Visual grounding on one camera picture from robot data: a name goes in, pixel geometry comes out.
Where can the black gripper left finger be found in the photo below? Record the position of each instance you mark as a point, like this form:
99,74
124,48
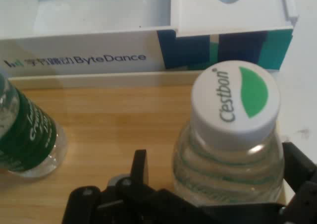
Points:
138,164

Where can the water bottle with green label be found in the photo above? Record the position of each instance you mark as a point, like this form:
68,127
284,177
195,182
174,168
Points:
232,144
24,134

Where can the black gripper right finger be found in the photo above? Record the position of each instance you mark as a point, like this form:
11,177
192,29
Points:
302,169

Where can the blue and white cardboard box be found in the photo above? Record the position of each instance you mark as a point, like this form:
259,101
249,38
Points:
99,18

